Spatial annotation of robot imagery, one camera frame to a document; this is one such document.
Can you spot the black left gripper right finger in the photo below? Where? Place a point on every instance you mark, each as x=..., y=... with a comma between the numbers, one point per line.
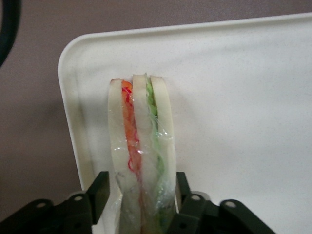
x=195, y=212

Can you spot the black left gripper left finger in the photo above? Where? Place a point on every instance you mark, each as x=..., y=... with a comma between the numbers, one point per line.
x=80, y=209

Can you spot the plastic triangle sandwich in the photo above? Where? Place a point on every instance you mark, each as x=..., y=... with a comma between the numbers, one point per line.
x=142, y=136

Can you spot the beige plastic serving tray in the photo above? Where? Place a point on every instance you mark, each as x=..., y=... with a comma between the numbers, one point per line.
x=231, y=102

